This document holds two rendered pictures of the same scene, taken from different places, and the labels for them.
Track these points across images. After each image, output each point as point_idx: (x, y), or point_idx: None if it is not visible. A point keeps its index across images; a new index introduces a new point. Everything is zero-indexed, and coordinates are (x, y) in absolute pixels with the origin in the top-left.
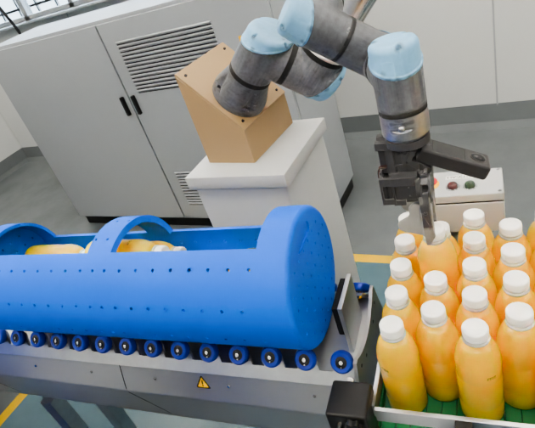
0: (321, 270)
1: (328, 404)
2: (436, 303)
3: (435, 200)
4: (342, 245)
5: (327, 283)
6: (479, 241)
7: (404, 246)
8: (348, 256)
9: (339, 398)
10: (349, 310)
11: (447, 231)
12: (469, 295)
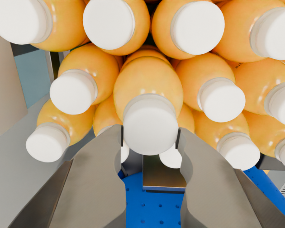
0: (148, 220)
1: (283, 170)
2: None
3: (79, 158)
4: (4, 142)
5: (142, 196)
6: (125, 11)
7: (128, 149)
8: (9, 132)
9: (280, 163)
10: (177, 169)
11: (82, 80)
12: None
